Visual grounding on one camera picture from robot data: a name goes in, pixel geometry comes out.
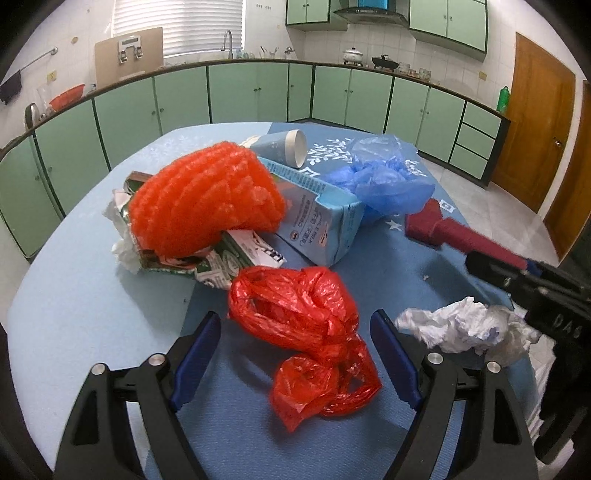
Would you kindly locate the kitchen faucet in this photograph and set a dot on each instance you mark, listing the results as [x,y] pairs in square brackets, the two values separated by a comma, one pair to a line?
[228,41]

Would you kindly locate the black wok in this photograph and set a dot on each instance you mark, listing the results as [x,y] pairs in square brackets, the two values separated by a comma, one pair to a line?
[383,61]

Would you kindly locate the white crumpled tissue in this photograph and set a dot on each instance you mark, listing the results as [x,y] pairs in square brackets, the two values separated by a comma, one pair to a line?
[457,327]
[124,251]

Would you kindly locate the orange foam fruit net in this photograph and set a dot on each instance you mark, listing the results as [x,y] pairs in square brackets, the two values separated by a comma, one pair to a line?
[198,198]

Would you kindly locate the green base kitchen cabinets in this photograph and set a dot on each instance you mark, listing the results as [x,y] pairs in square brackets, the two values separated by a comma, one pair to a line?
[231,92]

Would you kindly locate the range hood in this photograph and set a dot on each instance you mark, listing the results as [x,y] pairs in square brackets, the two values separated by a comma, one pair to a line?
[369,11]

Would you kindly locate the green wall cabinet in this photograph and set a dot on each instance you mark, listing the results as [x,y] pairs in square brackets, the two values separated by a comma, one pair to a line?
[448,23]
[309,11]

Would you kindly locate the red plastic bag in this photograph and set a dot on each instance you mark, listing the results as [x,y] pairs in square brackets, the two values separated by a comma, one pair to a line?
[295,309]

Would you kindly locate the green plastic bottle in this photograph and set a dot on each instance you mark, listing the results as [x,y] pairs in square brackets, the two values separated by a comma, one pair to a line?
[503,99]

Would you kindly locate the blue printed mat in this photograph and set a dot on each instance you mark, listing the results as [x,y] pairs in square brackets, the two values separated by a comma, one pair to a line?
[258,434]

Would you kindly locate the red plastic basket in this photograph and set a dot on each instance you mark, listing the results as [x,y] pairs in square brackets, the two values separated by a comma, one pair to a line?
[67,97]

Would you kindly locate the white window blinds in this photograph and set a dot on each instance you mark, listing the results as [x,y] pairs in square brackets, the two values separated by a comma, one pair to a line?
[184,23]

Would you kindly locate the dark cloth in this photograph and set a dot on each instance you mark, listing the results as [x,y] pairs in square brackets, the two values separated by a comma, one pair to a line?
[11,87]

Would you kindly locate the utensil holder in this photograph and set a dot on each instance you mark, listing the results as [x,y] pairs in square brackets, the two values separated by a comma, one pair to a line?
[268,53]

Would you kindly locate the blue paper cup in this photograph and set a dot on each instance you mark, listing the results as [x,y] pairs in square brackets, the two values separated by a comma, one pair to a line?
[277,145]

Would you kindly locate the row of glass jars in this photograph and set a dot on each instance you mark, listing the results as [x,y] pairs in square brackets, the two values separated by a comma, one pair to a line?
[415,71]

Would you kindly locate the metal wall rail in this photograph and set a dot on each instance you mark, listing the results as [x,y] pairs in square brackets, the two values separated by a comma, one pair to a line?
[39,59]

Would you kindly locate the blue milk carton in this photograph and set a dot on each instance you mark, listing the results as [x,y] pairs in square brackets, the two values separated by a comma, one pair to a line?
[318,217]

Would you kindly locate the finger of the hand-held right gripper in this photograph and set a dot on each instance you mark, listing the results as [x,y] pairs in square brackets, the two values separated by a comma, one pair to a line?
[494,272]
[563,279]

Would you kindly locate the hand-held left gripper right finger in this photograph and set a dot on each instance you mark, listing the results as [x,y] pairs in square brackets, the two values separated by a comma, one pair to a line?
[397,360]

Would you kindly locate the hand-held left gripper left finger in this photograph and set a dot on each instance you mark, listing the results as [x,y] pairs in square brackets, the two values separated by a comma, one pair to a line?
[198,360]

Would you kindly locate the wooden door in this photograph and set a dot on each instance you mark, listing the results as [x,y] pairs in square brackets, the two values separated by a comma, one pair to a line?
[531,120]
[575,184]

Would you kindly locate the white cooking pot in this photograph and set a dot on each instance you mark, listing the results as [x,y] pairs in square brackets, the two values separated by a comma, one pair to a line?
[353,56]

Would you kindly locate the blue plastic bag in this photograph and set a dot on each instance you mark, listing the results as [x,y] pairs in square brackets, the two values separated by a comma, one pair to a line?
[378,184]

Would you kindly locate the crushed green milk carton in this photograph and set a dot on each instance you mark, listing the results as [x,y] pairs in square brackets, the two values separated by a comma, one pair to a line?
[221,272]

